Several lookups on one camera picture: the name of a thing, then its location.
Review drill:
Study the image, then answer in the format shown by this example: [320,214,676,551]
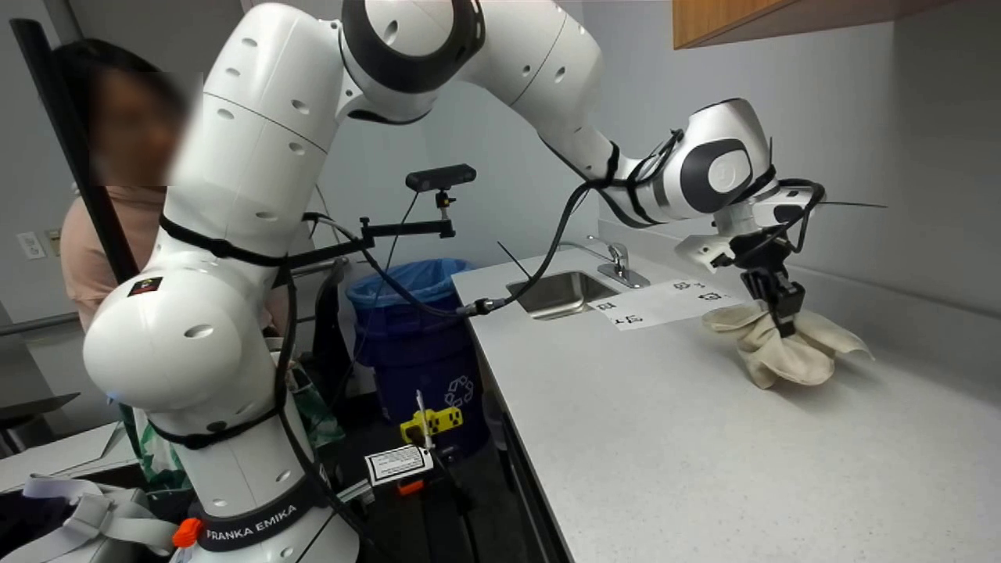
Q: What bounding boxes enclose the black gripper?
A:
[680,178,827,337]

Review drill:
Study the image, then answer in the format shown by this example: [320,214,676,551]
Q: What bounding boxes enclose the cream cloth towel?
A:
[705,304,867,391]

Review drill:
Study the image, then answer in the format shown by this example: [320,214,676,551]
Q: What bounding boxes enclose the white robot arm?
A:
[81,0,824,563]

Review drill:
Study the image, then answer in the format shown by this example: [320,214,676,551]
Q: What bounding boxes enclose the white paper sheet with markers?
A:
[593,277,736,331]

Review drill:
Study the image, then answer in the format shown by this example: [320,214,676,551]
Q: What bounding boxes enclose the chrome sink faucet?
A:
[598,243,650,288]

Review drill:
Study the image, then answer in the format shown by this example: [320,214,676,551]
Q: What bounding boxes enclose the stainless steel sink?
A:
[509,268,614,320]

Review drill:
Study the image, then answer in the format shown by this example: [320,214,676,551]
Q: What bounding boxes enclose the blue trash bin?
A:
[348,260,488,458]

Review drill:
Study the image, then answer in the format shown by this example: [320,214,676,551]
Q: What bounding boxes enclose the person in pink shirt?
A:
[59,186,166,329]

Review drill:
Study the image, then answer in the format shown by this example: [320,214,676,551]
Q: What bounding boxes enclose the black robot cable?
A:
[300,175,629,323]

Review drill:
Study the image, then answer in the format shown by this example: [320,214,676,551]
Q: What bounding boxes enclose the black camera on stand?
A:
[402,162,474,192]

